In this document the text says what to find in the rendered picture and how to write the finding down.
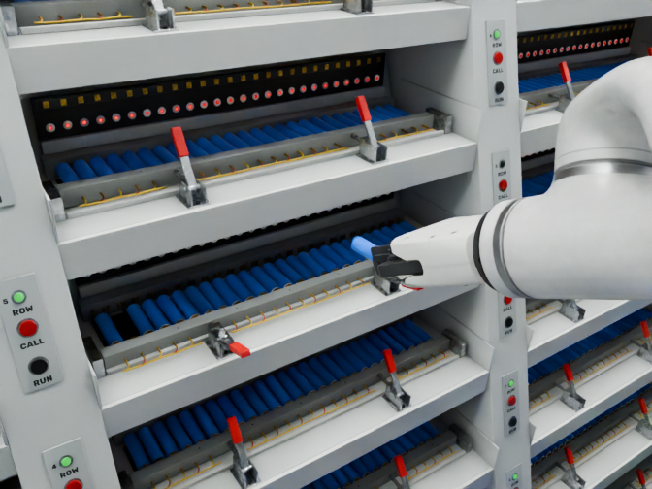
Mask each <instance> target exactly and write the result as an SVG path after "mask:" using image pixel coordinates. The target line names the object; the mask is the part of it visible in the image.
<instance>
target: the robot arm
mask: <svg viewBox="0 0 652 489"><path fill-rule="evenodd" d="M371 253H372V257H373V264H374V267H375V271H376V273H377V274H378V275H379V276H380V277H394V276H407V275H411V276H409V277H405V278H402V281H401V284H402V285H404V286H406V287H413V288H433V287H452V286H468V285H476V284H487V285H488V286H489V287H491V288H492V289H494V290H496V291H498V292H500V293H501V294H503V295H505V296H507V297H509V298H531V299H583V300H633V301H652V56H648V57H642V58H638V59H635V60H632V61H629V62H627V63H624V64H622V65H620V66H618V67H616V68H615V69H613V70H611V71H610V72H608V73H606V74H605V75H603V76H602V77H601V78H599V79H598V80H596V81H595V82H593V83H592V84H591V85H589V86H588V87H587V88H585V89H584V90H583V91H582V92H581V93H579V94H578V95H577V96H576V97H575V98H574V99H573V100H572V101H571V102H570V104H569V105H568V107H567V108H566V110H565V111H564V113H563V116H562V118H561V121H560V125H559V129H558V134H557V140H556V149H555V165H554V177H553V181H552V184H551V186H550V188H549V189H548V190H547V191H546V192H545V193H544V194H542V195H537V196H531V197H524V198H518V199H511V200H505V201H502V202H500V203H499V204H497V205H496V206H495V207H494V208H493V209H491V210H489V211H488V212H486V213H485V215H473V216H461V217H454V218H450V219H446V220H444V221H441V222H438V223H435V224H432V225H429V226H426V227H423V228H420V229H418V230H415V231H412V232H409V233H406V234H404V235H402V236H399V237H397V238H395V239H394V240H392V241H390V242H389V244H388V245H378V246H373V247H371Z"/></svg>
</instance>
